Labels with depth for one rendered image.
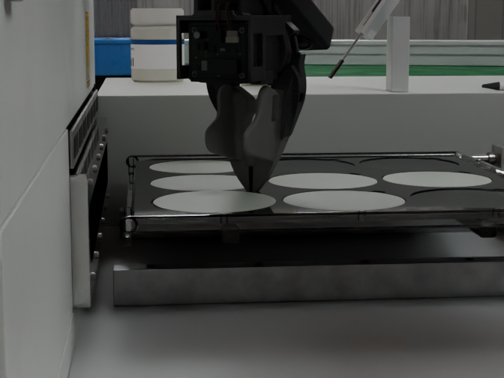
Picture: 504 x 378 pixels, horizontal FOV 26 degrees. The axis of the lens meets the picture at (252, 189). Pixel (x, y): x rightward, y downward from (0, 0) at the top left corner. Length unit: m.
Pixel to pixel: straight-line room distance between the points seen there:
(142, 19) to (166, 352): 0.74
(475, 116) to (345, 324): 0.48
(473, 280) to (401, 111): 0.36
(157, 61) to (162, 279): 0.59
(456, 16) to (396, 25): 4.18
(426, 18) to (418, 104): 4.19
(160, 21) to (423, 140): 0.39
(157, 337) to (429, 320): 0.21
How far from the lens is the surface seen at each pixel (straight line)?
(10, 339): 0.42
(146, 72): 1.43
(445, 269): 0.91
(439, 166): 1.13
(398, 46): 1.25
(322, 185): 0.98
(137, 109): 1.20
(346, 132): 1.22
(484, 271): 0.92
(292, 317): 0.85
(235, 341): 0.79
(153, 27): 1.43
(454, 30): 5.43
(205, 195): 0.92
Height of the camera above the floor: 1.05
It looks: 9 degrees down
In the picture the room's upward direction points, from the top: straight up
